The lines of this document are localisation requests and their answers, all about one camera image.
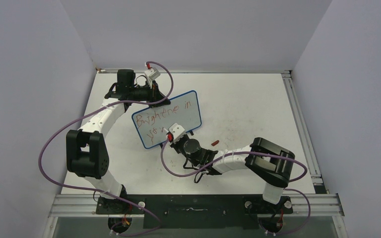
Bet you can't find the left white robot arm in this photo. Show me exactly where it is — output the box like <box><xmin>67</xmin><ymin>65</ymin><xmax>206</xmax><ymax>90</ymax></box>
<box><xmin>66</xmin><ymin>67</ymin><xmax>170</xmax><ymax>214</ymax></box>

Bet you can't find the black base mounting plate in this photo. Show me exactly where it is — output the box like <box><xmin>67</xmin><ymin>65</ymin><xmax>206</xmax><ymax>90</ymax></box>
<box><xmin>95</xmin><ymin>194</ymin><xmax>293</xmax><ymax>230</ymax></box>

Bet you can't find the blue framed whiteboard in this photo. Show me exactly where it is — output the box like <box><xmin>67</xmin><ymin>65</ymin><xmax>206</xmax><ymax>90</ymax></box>
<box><xmin>131</xmin><ymin>90</ymin><xmax>202</xmax><ymax>149</ymax></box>

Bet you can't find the aluminium frame rail right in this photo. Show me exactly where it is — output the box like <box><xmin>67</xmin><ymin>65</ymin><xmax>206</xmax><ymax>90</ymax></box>
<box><xmin>281</xmin><ymin>70</ymin><xmax>324</xmax><ymax>186</ymax></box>

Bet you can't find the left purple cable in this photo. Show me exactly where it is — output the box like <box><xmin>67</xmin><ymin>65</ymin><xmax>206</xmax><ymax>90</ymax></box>
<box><xmin>38</xmin><ymin>61</ymin><xmax>175</xmax><ymax>237</ymax></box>

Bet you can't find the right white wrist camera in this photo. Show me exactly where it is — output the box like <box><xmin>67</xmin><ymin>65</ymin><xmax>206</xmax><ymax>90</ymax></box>
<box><xmin>166</xmin><ymin>123</ymin><xmax>186</xmax><ymax>143</ymax></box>

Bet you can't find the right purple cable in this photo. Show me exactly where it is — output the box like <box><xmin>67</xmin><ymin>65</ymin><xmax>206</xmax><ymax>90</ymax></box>
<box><xmin>160</xmin><ymin>139</ymin><xmax>311</xmax><ymax>236</ymax></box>

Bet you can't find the red marker cap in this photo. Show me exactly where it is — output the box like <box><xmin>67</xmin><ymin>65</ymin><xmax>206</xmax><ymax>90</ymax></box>
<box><xmin>211</xmin><ymin>140</ymin><xmax>219</xmax><ymax>146</ymax></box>

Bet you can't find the aluminium frame rail front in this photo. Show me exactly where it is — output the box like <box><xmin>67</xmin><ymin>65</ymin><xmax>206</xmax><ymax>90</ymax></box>
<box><xmin>49</xmin><ymin>193</ymin><xmax>345</xmax><ymax>217</ymax></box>

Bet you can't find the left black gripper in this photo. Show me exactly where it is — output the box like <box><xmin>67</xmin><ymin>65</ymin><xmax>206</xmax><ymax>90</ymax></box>
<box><xmin>129</xmin><ymin>80</ymin><xmax>170</xmax><ymax>109</ymax></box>

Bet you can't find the aluminium frame rail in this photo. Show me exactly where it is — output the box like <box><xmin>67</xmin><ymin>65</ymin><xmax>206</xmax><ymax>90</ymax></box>
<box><xmin>49</xmin><ymin>193</ymin><xmax>345</xmax><ymax>217</ymax></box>
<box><xmin>281</xmin><ymin>70</ymin><xmax>324</xmax><ymax>186</ymax></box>

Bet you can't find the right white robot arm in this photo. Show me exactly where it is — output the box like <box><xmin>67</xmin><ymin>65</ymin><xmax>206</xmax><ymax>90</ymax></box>
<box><xmin>166</xmin><ymin>132</ymin><xmax>295</xmax><ymax>212</ymax></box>

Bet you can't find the purple cable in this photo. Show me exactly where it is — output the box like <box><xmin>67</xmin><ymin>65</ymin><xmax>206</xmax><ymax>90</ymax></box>
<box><xmin>38</xmin><ymin>61</ymin><xmax>175</xmax><ymax>237</ymax></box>
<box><xmin>160</xmin><ymin>139</ymin><xmax>311</xmax><ymax>236</ymax></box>

